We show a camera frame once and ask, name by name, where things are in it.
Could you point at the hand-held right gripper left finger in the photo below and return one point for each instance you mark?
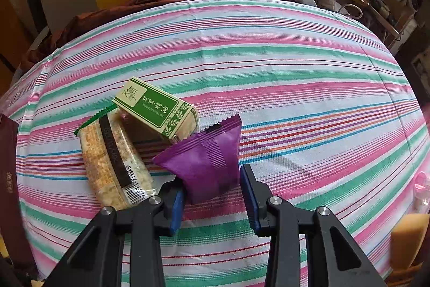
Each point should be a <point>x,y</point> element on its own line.
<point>176,206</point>

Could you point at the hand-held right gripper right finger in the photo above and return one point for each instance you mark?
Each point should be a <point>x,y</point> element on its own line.
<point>252,206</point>

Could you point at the purple snack packet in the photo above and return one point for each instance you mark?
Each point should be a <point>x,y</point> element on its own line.
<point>205,159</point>

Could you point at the orange sponge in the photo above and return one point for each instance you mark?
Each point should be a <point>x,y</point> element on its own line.
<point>408,240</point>

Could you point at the rectangular metal tin box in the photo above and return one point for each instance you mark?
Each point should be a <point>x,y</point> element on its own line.
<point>8,156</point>

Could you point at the rice cracker packet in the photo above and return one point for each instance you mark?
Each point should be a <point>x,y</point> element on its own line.
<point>107,156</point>

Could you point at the green and cream carton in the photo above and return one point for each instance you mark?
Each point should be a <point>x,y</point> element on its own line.
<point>151,108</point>

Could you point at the striped bedsheet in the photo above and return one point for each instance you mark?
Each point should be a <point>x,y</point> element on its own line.
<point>268,71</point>

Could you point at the pink plastic bottle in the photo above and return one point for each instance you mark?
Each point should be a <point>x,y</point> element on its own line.
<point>421,186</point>

